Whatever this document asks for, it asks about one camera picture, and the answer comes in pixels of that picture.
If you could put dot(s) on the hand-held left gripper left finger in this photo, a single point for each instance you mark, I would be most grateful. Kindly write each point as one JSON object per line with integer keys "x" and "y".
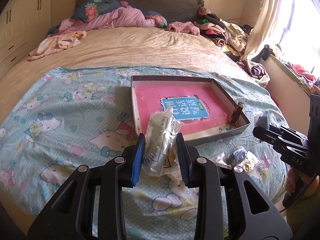
{"x": 137, "y": 160}

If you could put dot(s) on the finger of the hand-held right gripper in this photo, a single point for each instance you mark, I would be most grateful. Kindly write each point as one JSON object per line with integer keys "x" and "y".
{"x": 262, "y": 133}
{"x": 292, "y": 158}

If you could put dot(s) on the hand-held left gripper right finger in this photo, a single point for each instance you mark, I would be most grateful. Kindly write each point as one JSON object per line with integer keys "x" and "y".
{"x": 181, "y": 160}

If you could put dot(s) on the clear bag with printed label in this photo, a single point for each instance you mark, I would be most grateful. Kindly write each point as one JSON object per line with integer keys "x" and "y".
{"x": 160, "y": 135}

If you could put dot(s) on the grey cardboard box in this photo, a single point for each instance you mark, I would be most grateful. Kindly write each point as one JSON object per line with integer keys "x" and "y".
{"x": 215, "y": 140}

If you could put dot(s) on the person's right hand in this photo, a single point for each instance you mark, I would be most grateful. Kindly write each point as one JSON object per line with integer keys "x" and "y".
{"x": 315, "y": 90}

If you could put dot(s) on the clear bag with dark item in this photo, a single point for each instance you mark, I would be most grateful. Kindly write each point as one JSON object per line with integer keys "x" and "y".
{"x": 237, "y": 156}

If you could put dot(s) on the person's green clothing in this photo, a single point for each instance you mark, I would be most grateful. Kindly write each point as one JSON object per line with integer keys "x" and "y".
{"x": 307, "y": 205}

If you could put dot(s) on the woven basket with clothes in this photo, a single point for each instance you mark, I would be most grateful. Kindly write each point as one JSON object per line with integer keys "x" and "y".
{"x": 257, "y": 71}

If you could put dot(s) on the black clamp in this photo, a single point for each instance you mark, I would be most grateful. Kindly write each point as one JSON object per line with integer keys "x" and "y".
{"x": 266, "y": 52}

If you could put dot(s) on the cartoon cat printed blanket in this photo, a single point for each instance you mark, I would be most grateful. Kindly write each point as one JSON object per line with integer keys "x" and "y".
{"x": 62, "y": 120}

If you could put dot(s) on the pile of clothes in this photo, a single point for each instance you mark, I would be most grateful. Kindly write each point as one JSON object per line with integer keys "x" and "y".
{"x": 225, "y": 32}

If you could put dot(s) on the beige bedspread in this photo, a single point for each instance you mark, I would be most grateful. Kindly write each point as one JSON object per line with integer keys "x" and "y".
{"x": 125, "y": 50}

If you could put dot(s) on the window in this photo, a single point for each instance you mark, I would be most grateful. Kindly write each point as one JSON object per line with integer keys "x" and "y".
{"x": 300, "y": 17}

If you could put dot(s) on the cream curtain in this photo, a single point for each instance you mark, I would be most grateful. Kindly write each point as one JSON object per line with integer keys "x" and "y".
{"x": 270, "y": 10}

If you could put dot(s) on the pink fluffy garment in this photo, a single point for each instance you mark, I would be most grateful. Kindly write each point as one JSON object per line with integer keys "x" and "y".
{"x": 182, "y": 27}

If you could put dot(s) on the peach patterned garment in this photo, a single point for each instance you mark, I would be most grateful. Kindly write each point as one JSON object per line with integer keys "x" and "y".
{"x": 57, "y": 42}

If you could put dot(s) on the pink and floral quilt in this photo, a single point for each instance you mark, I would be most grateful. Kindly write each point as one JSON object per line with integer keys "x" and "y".
{"x": 120, "y": 17}

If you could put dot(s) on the grey quilted headboard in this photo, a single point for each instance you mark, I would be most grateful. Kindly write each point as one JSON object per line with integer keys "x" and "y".
{"x": 162, "y": 7}

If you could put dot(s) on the cream wardrobe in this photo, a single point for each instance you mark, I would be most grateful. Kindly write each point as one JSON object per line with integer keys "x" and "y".
{"x": 20, "y": 17}

